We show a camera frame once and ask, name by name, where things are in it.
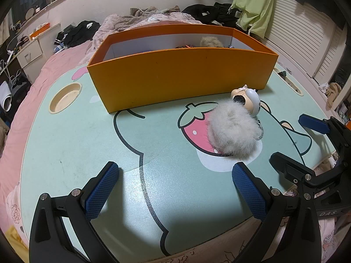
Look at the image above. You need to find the doll figure keychain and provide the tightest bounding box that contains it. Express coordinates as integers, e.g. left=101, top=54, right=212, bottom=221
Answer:
left=231, top=84, right=263, bottom=141

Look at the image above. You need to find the white fur pompom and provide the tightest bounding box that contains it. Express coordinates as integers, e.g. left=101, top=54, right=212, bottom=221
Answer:
left=207, top=100, right=262, bottom=158

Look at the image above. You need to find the brown fur pompom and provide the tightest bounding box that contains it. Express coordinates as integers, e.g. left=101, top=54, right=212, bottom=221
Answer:
left=200, top=36, right=224, bottom=48

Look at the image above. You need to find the mint green lap table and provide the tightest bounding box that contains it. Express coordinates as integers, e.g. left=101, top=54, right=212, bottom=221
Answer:
left=19, top=60, right=337, bottom=257

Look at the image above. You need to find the green hanging cloth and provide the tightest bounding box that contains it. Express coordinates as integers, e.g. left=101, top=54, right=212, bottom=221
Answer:
left=230, top=0, right=274, bottom=39

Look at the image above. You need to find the black clothes pile right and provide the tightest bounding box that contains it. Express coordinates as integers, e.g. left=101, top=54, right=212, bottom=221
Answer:
left=182, top=2, right=246, bottom=33

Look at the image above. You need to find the black clothes pile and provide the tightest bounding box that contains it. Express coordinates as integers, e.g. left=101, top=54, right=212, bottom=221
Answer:
left=182, top=2, right=246, bottom=33
left=54, top=20, right=100, bottom=53

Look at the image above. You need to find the white drawer cabinet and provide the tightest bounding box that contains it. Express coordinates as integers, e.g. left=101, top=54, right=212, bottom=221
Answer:
left=17, top=40, right=43, bottom=68

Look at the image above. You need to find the orange cardboard box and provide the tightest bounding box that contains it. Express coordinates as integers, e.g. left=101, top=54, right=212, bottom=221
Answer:
left=88, top=23, right=278, bottom=113

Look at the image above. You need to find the pink floral quilt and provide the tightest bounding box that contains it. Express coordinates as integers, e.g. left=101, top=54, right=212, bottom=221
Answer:
left=78, top=6, right=202, bottom=65

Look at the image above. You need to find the orange tray on desk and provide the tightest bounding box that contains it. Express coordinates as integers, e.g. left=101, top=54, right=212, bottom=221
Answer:
left=29, top=23, right=51, bottom=40

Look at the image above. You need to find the black clothes pile left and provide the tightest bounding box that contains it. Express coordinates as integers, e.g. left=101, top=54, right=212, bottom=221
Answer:
left=54, top=20, right=100, bottom=53

